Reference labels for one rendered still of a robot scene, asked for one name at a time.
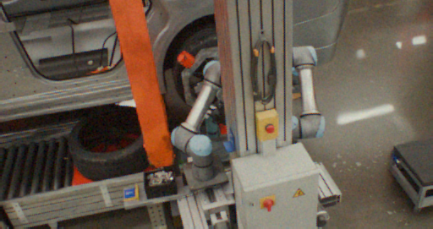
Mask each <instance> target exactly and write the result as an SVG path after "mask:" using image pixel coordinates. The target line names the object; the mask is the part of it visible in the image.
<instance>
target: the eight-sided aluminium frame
mask: <svg viewBox="0 0 433 229"><path fill-rule="evenodd" d="M214 56H219V50H218V46H214V47H211V48H206V49H200V51H199V52H198V53H197V55H196V56H195V63H194V64H193V65H192V66H191V68H190V69H188V68H185V70H184V71H183V72H182V81H183V85H184V92H185V100H186V103H187V104H188V105H190V106H192V107H193V106H194V104H195V102H196V100H197V99H195V98H193V97H192V96H191V92H190V87H189V80H188V78H189V77H190V76H191V74H192V73H193V72H194V71H195V70H196V69H197V68H198V67H199V66H200V64H201V63H202V62H204V59H205V58H209V57H214Z"/></svg>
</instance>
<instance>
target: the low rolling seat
mask: <svg viewBox="0 0 433 229"><path fill-rule="evenodd" d="M397 160H398V161H397ZM388 170H390V173H392V175H393V176H394V178H393V179H394V180H397V181H398V182H399V184H400V185H401V186H402V187H403V189H404V191H405V192H406V194H408V196H409V197H410V198H411V200H412V201H413V202H414V203H415V207H414V210H413V213H414V214H416V215H417V214H418V213H419V212H420V211H421V208H422V207H427V206H430V205H433V137H430V138H427V139H419V140H415V141H413V142H407V143H404V144H399V145H394V146H393V149H392V153H391V157H390V165H389V168H388Z"/></svg>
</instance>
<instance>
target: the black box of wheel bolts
mask: <svg viewBox="0 0 433 229"><path fill-rule="evenodd" d="M144 189H145V194H146V197H147V199H154V198H161V197H166V196H169V195H174V194H178V192H177V185H176V176H175V173H174V168H173V167H169V168H166V169H161V170H154V171H149V172H144Z"/></svg>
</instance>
